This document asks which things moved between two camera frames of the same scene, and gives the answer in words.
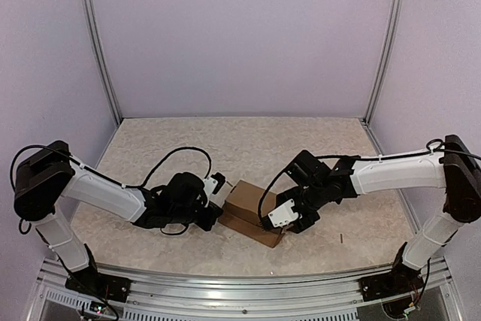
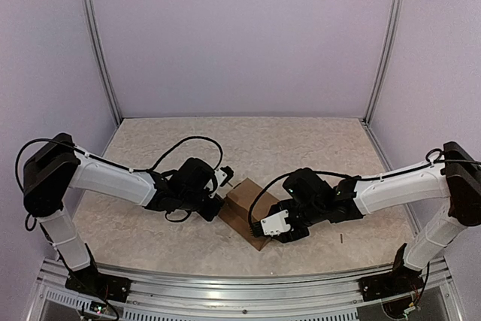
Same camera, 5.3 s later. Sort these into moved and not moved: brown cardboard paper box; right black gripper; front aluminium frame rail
Moved: right black gripper
Not moved: brown cardboard paper box; front aluminium frame rail
